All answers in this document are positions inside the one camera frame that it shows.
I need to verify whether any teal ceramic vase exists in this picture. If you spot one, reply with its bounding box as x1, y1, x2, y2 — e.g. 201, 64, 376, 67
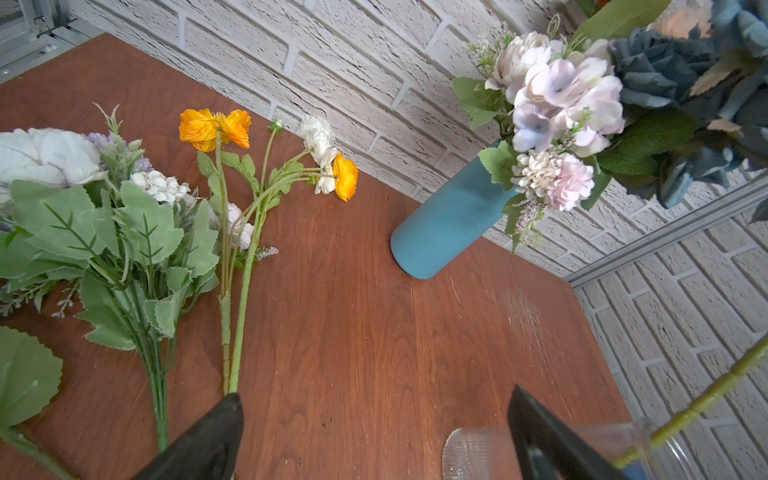
390, 157, 513, 280

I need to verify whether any yellow white poppy stem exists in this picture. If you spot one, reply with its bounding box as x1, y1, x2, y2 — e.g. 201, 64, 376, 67
179, 109, 360, 394

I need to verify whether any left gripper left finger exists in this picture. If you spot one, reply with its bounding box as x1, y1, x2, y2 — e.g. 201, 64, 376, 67
134, 393, 244, 480

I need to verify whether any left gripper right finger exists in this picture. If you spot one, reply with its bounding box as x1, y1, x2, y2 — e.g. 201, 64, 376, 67
507, 385, 626, 480

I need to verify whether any white pink flower bunch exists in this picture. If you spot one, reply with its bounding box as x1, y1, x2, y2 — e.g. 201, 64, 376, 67
1, 114, 219, 449

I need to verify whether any red gerbera flower stem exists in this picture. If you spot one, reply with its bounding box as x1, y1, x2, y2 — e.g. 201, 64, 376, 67
1, 326, 76, 480

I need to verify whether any peach rose flower stem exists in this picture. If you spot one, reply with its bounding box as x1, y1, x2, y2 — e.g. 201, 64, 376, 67
646, 0, 713, 38

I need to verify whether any blue hydrangea flower stem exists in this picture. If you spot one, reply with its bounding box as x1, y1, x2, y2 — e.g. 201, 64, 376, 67
648, 335, 767, 451

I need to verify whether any white lilac flower bouquet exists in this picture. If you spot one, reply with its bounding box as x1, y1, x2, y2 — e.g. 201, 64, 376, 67
453, 17, 626, 246

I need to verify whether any dusty blue flower stem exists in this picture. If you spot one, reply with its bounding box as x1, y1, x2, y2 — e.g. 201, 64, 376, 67
598, 1, 767, 209

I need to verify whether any clear ribbed glass vase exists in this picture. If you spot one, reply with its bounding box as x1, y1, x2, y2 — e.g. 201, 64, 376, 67
442, 419, 697, 479

